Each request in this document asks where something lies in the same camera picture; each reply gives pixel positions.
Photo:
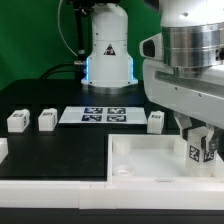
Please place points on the white square tabletop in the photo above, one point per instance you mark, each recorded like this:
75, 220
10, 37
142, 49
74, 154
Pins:
141, 157

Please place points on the white AprilTag sheet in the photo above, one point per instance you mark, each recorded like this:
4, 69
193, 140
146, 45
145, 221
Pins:
103, 115

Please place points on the white U-shaped obstacle fence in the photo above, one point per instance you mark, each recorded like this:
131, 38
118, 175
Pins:
125, 194

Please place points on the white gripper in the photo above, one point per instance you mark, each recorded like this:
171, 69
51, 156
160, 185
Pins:
200, 98

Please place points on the black camera pole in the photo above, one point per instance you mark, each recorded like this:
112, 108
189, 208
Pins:
82, 8

